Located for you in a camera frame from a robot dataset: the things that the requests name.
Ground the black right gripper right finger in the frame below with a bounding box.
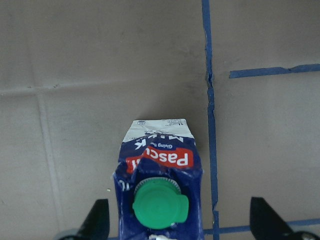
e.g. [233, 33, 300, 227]
[250, 197, 320, 240]

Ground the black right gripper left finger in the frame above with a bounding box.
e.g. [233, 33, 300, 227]
[74, 199, 110, 240]

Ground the blue white milk carton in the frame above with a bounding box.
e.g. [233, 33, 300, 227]
[113, 119, 204, 240]

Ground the brown paper table mat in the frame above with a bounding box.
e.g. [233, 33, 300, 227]
[0, 0, 320, 240]

